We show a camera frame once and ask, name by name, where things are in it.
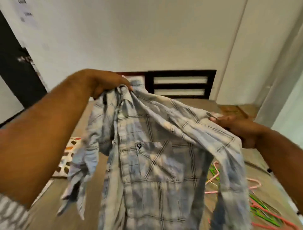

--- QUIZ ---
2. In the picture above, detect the person's left hand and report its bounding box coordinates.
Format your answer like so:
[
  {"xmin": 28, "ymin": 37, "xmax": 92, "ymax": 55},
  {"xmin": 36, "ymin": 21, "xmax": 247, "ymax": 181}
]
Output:
[{"xmin": 78, "ymin": 69, "xmax": 134, "ymax": 100}]

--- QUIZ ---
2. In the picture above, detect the person's right hand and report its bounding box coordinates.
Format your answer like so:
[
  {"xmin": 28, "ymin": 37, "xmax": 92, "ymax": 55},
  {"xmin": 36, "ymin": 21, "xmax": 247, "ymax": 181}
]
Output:
[{"xmin": 208, "ymin": 114, "xmax": 271, "ymax": 149}]

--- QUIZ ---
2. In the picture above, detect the pile of coloured plastic hangers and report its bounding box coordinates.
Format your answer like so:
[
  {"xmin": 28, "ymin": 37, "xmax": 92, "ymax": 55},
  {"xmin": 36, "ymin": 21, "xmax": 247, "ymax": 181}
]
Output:
[{"xmin": 204, "ymin": 160, "xmax": 302, "ymax": 230}]

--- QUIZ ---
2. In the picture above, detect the light blue garment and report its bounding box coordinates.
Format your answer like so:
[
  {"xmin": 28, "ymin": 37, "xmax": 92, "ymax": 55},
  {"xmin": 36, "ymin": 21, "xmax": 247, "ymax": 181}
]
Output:
[{"xmin": 56, "ymin": 78, "xmax": 253, "ymax": 230}]

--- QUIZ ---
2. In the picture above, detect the person's right forearm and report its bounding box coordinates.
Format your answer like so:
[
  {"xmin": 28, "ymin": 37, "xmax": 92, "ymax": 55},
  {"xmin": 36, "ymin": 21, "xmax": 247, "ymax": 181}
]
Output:
[{"xmin": 256, "ymin": 130, "xmax": 303, "ymax": 214}]

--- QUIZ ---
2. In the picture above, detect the person's left forearm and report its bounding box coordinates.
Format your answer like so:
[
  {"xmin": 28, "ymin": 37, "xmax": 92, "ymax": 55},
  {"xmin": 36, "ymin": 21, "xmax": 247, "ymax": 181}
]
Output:
[{"xmin": 0, "ymin": 71, "xmax": 98, "ymax": 209}]

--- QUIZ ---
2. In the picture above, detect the bed with taupe sheet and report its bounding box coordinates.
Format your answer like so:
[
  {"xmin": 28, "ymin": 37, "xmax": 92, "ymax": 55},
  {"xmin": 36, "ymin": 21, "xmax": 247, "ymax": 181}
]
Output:
[{"xmin": 26, "ymin": 97, "xmax": 303, "ymax": 230}]

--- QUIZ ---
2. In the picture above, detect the person's striped shirt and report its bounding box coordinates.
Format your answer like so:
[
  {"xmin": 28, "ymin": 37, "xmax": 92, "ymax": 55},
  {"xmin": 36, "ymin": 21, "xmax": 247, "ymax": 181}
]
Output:
[{"xmin": 0, "ymin": 191, "xmax": 32, "ymax": 230}]

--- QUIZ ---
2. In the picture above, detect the sheer white curtain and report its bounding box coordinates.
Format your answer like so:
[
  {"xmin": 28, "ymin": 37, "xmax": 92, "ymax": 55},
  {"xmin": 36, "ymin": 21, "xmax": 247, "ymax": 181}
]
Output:
[{"xmin": 255, "ymin": 26, "xmax": 303, "ymax": 148}]

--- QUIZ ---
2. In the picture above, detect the black slatted headboard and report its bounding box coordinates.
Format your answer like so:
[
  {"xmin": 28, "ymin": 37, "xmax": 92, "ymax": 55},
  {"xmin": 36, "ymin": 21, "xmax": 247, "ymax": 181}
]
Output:
[{"xmin": 116, "ymin": 69, "xmax": 218, "ymax": 100}]

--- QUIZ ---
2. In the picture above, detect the colourful leaf print pillow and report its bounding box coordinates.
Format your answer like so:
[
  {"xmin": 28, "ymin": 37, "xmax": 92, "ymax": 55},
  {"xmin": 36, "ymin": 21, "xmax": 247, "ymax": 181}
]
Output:
[{"xmin": 51, "ymin": 136, "xmax": 82, "ymax": 179}]

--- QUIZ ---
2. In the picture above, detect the white paper wall notice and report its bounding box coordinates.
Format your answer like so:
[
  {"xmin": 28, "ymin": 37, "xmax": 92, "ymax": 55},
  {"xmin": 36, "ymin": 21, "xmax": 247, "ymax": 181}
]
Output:
[{"xmin": 13, "ymin": 0, "xmax": 39, "ymax": 27}]

